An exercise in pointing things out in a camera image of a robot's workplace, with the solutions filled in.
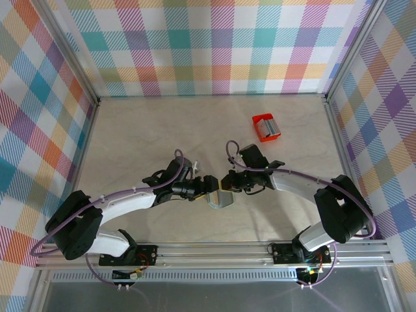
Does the silver credit card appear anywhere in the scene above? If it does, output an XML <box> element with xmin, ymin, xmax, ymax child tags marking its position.
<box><xmin>266</xmin><ymin>118</ymin><xmax>281</xmax><ymax>137</ymax></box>

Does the red card box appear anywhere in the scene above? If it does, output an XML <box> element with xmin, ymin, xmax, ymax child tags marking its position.
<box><xmin>252</xmin><ymin>112</ymin><xmax>282</xmax><ymax>144</ymax></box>

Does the aluminium mounting rail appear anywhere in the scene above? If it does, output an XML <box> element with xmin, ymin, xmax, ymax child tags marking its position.
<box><xmin>34</xmin><ymin>239</ymin><xmax>395</xmax><ymax>271</ymax></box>

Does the aluminium side rail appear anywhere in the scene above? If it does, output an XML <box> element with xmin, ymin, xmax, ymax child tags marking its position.
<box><xmin>70</xmin><ymin>102</ymin><xmax>100</xmax><ymax>196</ymax></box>
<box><xmin>323</xmin><ymin>99</ymin><xmax>374</xmax><ymax>241</ymax></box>

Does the green card holder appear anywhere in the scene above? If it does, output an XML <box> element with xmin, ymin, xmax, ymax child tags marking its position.
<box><xmin>207</xmin><ymin>190</ymin><xmax>234</xmax><ymax>209</ymax></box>

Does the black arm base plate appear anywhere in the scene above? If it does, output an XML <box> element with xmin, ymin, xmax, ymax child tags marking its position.
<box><xmin>99</xmin><ymin>244</ymin><xmax>159</xmax><ymax>267</ymax></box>
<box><xmin>271</xmin><ymin>242</ymin><xmax>332</xmax><ymax>265</ymax></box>

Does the slotted metal cable duct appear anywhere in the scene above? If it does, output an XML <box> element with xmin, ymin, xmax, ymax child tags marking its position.
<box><xmin>51</xmin><ymin>271</ymin><xmax>302</xmax><ymax>283</ymax></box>

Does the grey metal sheet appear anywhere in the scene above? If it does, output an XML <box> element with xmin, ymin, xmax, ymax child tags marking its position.
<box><xmin>28</xmin><ymin>269</ymin><xmax>402</xmax><ymax>312</ymax></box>

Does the aluminium frame post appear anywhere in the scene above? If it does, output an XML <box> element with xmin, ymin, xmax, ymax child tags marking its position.
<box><xmin>324</xmin><ymin>0</ymin><xmax>387</xmax><ymax>102</ymax></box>
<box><xmin>38</xmin><ymin>0</ymin><xmax>101</xmax><ymax>107</ymax></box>

